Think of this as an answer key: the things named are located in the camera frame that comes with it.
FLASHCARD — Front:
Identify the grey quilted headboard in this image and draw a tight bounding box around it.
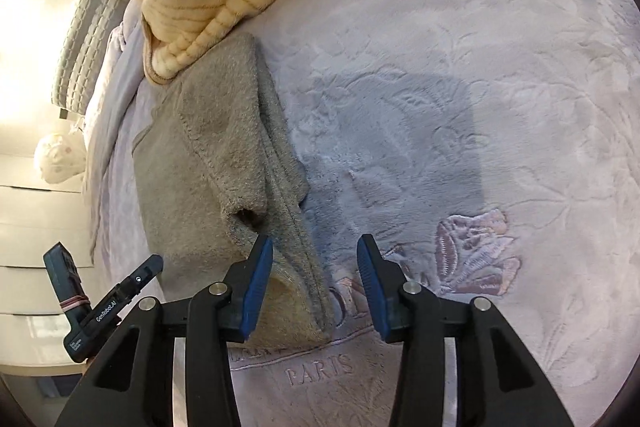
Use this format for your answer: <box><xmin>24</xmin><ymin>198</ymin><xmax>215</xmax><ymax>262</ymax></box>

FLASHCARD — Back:
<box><xmin>51</xmin><ymin>0</ymin><xmax>127</xmax><ymax>114</ymax></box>

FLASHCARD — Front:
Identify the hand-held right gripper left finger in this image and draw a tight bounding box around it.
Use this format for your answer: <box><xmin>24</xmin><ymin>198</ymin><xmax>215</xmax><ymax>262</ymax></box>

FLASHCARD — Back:
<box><xmin>54</xmin><ymin>234</ymin><xmax>275</xmax><ymax>427</ymax></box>

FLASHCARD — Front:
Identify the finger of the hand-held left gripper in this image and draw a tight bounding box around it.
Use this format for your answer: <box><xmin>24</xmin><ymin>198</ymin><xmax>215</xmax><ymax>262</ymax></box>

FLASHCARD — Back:
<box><xmin>117</xmin><ymin>254</ymin><xmax>165</xmax><ymax>309</ymax></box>

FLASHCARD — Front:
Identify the white glossy drawer cabinet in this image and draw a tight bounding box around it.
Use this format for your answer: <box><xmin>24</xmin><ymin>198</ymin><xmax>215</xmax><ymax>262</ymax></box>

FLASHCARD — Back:
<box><xmin>0</xmin><ymin>151</ymin><xmax>97</xmax><ymax>379</ymax></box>

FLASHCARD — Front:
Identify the grey fleece garment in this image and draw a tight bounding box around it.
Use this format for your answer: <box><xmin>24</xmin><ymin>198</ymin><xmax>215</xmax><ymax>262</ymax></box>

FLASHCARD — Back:
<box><xmin>132</xmin><ymin>32</ymin><xmax>337</xmax><ymax>349</ymax></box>

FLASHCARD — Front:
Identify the lilac embossed plush blanket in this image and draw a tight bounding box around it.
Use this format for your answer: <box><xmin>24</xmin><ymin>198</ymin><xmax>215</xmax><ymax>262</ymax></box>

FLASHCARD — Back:
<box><xmin>81</xmin><ymin>0</ymin><xmax>640</xmax><ymax>427</ymax></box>

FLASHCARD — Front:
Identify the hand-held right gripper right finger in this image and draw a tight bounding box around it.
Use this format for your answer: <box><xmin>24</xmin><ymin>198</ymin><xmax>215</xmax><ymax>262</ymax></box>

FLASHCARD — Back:
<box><xmin>356</xmin><ymin>234</ymin><xmax>577</xmax><ymax>427</ymax></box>

